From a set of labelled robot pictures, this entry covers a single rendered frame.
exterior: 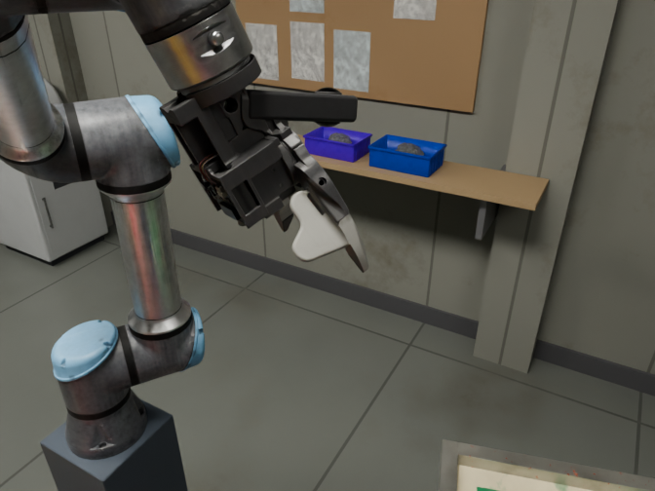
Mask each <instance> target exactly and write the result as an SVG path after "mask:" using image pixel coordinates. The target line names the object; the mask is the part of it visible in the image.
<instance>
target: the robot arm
mask: <svg viewBox="0 0 655 491"><path fill-rule="evenodd" d="M99 11H120V12H126V13H127V15H128V17H129V19H130V20H131V22H132V24H133V25H134V27H135V30H136V31H137V33H138V34H139V35H140V38H141V39H142V41H143V43H144V45H145V47H146V49H147V50H148V52H149V54H150V55H151V56H152V58H153V60H154V61H155V63H156V65H157V67H158V68H159V70H160V72H161V73H162V75H163V77H164V79H165V80H166V82H167V84H168V85H169V87H170V89H171V90H174V91H177V93H176V94H177V97H175V98H174V99H172V100H170V101H169V102H167V103H165V104H164V105H162V103H161V102H160V101H159V100H158V99H157V98H156V97H155V96H152V95H133V96H129V95H128V94H127V95H125V96H122V97H113V98H105V99H96V100H87V101H78V102H69V103H58V104H51V103H50V100H49V96H48V92H47V89H46V85H45V81H44V77H43V73H42V69H41V65H40V62H39V58H38V55H37V51H36V47H35V43H34V39H33V35H32V32H31V28H30V24H29V20H28V16H27V15H39V14H57V13H78V12H99ZM251 51H252V44H251V42H250V38H249V36H248V34H247V32H246V31H245V29H244V27H243V25H242V23H241V20H240V18H239V16H238V14H237V12H236V10H235V8H234V6H233V4H232V1H230V0H0V160H2V161H3V162H4V163H6V164H7V165H9V166H10V167H12V168H13V169H15V170H18V171H20V172H22V173H25V174H27V175H30V176H33V177H36V178H39V179H42V180H47V181H51V182H58V183H74V182H81V181H82V182H83V181H89V180H96V186H97V189H98V190H99V191H100V192H102V193H103V194H105V195H107V196H109V197H110V201H111V205H112V209H113V214H114V219H115V223H116V228H117V233H118V237H119V242H120V246H121V250H122V255H123V259H124V264H125V269H126V273H127V278H128V282H129V287H130V292H131V296H132V300H133V305H134V307H133V308H132V309H131V311H130V312H129V315H128V324H125V325H122V326H118V327H116V326H115V325H114V324H113V323H112V322H110V321H101V320H96V321H87V322H84V323H81V324H79V325H76V326H74V327H73V328H71V329H69V330H68V331H67V332H65V333H64V334H63V335H62V336H61V338H59V339H58V340H57V342H56V343H55V345H54V347H53V349H52V354H51V358H52V363H53V367H54V375H55V377H56V379H57V380H58V385H59V388H60V391H61V394H62V397H63V400H64V403H65V405H66V408H67V417H66V426H65V439H66V442H67V445H68V447H69V449H70V450H71V452H72V453H73V454H75V455H76V456H78V457H80V458H83V459H89V460H99V459H105V458H109V457H112V456H115V455H117V454H120V453H122V452H123V451H125V450H127V449H128V448H130V447H131V446H132V445H134V444H135V443H136V442H137V441H138V440H139V438H140V437H141V436H142V434H143V433H144V431H145V428H146V425H147V415H146V411H145V407H144V405H143V403H142V402H141V400H140V399H139V398H138V397H137V395H136V394H135V393H134V392H133V390H132V389H131V387H132V386H135V385H138V384H141V383H145V382H148V381H151V380H154V379H157V378H160V377H163V376H166V375H170V374H173V373H176V372H178V371H179V372H182V371H184V370H186V369H187V368H190V367H192V366H195V365H197V364H199V363H200V362H201V361H202V359H203V357H204V353H205V335H204V332H203V324H202V320H201V317H200V315H199V312H198V311H197V309H196V308H194V307H190V305H189V303H188V302H187V301H186V300H184V299H183V298H181V296H180V290H179V284H178V277H177V271H176V265H175V259H174V253H173V241H172V234H171V228H170V222H169V216H168V210H167V203H166V197H165V191H164V189H165V188H166V187H167V186H168V185H169V184H170V183H171V181H172V173H171V168H175V167H176V166H179V164H180V154H179V150H178V146H177V142H176V139H175V135H176V137H177V139H178V140H179V142H180V144H181V145H182V147H183V149H184V150H185V152H186V154H187V155H188V157H189V158H190V160H191V162H192V164H190V165H189V167H190V168H191V169H192V171H193V172H194V174H195V176H196V177H197V179H198V180H199V182H200V184H201V185H202V187H203V189H204V190H205V192H206V193H207V195H208V197H209V198H210V200H211V202H212V204H213V205H214V207H215V209H216V210H217V211H219V210H221V209H222V210H223V212H224V213H225V214H226V215H228V216H230V217H232V218H233V219H235V220H237V221H238V224H239V225H240V226H247V228H250V227H251V226H253V225H254V224H255V223H257V222H258V221H260V220H261V219H262V218H266V219H267V218H269V217H270V216H271V215H273V214H274V216H275V218H276V220H277V222H278V223H279V225H280V227H281V229H282V230H283V231H284V232H286V230H287V229H288V228H289V226H290V223H291V221H292V219H293V215H294V216H295V217H296V219H297V220H298V222H299V225H300V228H299V231H298V233H297V235H296V237H295V239H294V242H293V244H292V251H293V253H294V255H295V256H296V257H297V258H298V259H299V260H300V261H303V262H311V261H314V260H316V259H319V258H321V257H324V256H326V255H328V254H331V253H333V252H336V251H338V250H340V249H342V248H344V247H345V249H346V251H347V252H348V255H349V256H350V257H351V258H352V260H353V261H354V262H355V263H356V265H357V266H358V267H359V269H360V270H361V271H362V272H364V271H366V270H367V269H368V263H367V258H366V249H365V245H364V243H363V241H362V238H361V236H360V233H359V231H358V228H357V226H356V224H355V222H354V220H353V218H352V217H351V215H350V213H349V209H348V208H347V206H346V204H345V203H344V201H343V199H342V198H341V196H340V194H339V193H338V191H337V189H336V187H335V186H334V184H333V182H332V181H331V179H330V178H329V176H328V175H327V173H326V172H325V171H324V169H323V168H322V167H321V166H320V164H319V163H318V162H317V161H316V160H315V159H314V158H313V157H312V156H311V155H310V154H309V152H308V150H307V149H306V147H305V145H304V144H303V142H302V140H301V139H300V137H299V136H298V135H297V134H296V133H295V132H293V131H292V130H291V129H290V127H289V122H288V121H306V122H315V123H316V124H318V125H319V126H322V127H326V128H329V127H334V126H336V125H338V124H340V122H345V123H353V122H355V121H356V119H357V108H358V99H357V98H356V97H355V96H354V95H345V94H342V93H341V92H340V91H339V90H337V89H334V88H321V89H319V90H317V91H315V93H314V94H312V93H296V92H279V91H263V90H246V86H248V85H249V84H250V83H252V82H253V81H254V80H255V79H256V78H257V77H258V76H259V75H260V73H261V68H260V66H259V64H258V62H257V60H256V58H255V56H254V55H253V54H251ZM202 177H203V178H202ZM203 179H204V180H205V181H204V180H203ZM294 186H297V187H299V188H301V187H303V189H304V190H302V191H298V192H296V193H295V194H293V196H292V197H291V198H290V200H289V196H290V195H291V194H292V193H294V192H295V191H296V190H295V188H294ZM208 187H209V188H208Z"/></svg>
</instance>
